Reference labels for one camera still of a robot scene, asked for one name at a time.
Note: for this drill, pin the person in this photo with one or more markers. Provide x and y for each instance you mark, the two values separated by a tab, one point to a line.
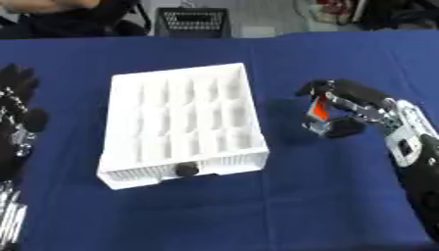
63	16

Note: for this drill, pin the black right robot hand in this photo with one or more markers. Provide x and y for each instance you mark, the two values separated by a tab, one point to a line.
355	94

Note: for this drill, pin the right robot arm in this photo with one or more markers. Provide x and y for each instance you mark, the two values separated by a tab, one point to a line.
415	153

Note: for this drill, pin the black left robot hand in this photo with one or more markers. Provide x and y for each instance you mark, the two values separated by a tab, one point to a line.
14	108

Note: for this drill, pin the orange block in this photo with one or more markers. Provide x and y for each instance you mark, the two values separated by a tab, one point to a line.
320	110

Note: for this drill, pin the white compartment drawer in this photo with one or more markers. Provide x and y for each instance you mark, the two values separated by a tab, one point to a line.
182	124

